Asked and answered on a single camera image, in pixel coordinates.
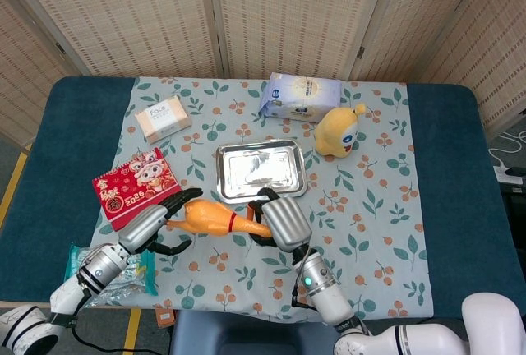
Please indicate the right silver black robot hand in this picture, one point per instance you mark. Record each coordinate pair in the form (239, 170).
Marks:
(283, 223)

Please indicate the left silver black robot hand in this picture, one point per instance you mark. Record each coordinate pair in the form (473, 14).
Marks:
(158, 223)

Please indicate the orange rubber toy chicken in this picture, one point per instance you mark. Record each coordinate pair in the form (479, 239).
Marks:
(218, 220)

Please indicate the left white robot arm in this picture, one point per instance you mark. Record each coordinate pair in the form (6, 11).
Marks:
(61, 289)

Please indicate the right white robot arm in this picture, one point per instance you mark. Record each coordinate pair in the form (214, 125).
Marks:
(370, 310)

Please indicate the silver metal tray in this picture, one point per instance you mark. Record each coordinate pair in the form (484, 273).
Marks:
(261, 168)

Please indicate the yellow plush toy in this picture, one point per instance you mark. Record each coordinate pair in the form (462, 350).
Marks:
(339, 135)

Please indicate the red 2026 desk calendar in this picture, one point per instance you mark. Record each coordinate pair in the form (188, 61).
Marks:
(131, 186)

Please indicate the teal snack bag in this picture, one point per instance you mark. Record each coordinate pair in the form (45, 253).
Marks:
(139, 273)

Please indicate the orange tag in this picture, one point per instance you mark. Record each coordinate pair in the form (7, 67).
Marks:
(165, 317)

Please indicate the floral tablecloth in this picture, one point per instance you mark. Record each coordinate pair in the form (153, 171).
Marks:
(263, 125)

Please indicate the beige Face tissue box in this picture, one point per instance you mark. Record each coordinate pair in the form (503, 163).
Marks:
(163, 119)

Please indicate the blue chair seat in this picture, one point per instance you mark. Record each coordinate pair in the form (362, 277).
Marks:
(255, 336)

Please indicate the blue table mat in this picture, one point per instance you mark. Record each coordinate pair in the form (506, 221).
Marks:
(61, 158)

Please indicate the blue wet wipes pack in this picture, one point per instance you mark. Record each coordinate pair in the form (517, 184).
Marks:
(302, 98)

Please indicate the woven folding screen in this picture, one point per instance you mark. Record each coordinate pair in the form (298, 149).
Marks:
(263, 14)

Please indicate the white power strip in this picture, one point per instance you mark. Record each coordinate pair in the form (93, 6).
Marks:
(507, 174)

